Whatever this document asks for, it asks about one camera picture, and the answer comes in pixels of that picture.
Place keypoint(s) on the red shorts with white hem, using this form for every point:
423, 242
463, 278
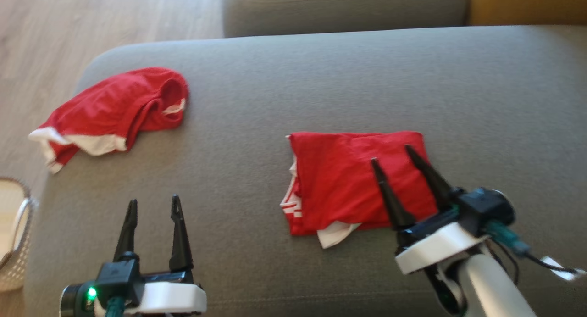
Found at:
110, 110

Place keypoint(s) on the red white basketball jersey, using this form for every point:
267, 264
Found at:
339, 179

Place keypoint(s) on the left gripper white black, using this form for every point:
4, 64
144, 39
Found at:
174, 298

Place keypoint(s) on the large grey sofa back cushion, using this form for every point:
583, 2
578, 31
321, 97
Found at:
344, 9

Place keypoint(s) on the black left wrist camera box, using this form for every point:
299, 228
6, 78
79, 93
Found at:
119, 275

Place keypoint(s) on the grey sofa seat cushion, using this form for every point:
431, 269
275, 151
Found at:
275, 101

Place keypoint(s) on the white perforated laundry basket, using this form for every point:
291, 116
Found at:
16, 273

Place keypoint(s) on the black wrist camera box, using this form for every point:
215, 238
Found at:
119, 275
486, 209

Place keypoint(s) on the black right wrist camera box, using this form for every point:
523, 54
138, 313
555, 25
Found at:
486, 209

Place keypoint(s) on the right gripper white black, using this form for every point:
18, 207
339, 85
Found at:
435, 248

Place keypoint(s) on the long yellow sofa cushion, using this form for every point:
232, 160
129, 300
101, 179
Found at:
527, 5

